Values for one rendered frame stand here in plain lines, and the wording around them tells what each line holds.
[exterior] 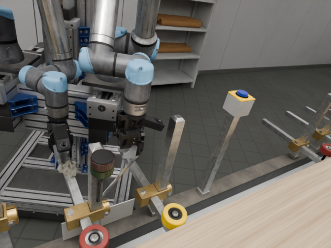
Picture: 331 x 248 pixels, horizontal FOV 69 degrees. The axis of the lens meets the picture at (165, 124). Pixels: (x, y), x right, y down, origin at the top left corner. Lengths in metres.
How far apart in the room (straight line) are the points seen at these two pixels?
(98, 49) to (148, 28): 0.35
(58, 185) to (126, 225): 0.87
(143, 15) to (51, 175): 1.27
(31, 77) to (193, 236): 0.74
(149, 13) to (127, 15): 2.41
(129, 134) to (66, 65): 0.41
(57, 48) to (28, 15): 2.18
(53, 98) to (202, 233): 0.65
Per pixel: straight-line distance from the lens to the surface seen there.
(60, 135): 0.94
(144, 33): 1.07
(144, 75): 0.65
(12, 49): 1.33
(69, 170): 0.95
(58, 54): 1.01
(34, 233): 1.86
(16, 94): 1.36
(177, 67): 4.08
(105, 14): 0.80
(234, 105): 0.87
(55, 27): 1.00
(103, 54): 0.76
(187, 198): 1.14
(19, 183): 1.85
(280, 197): 1.05
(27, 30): 3.21
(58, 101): 0.89
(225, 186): 1.26
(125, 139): 0.74
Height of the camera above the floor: 1.55
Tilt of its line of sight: 33 degrees down
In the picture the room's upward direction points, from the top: 13 degrees clockwise
